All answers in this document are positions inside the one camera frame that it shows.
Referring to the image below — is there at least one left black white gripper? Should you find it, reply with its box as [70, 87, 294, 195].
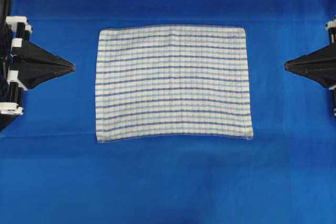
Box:
[1, 16, 76, 115]

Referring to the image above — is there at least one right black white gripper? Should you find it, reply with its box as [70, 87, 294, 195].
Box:
[284, 15, 336, 117]

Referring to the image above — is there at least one blue white striped towel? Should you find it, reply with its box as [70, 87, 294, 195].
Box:
[95, 24, 254, 143]

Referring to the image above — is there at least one blue table cloth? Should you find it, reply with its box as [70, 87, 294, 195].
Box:
[1, 0, 335, 223]

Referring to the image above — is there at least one black frame post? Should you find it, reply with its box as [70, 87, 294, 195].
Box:
[1, 0, 13, 58]

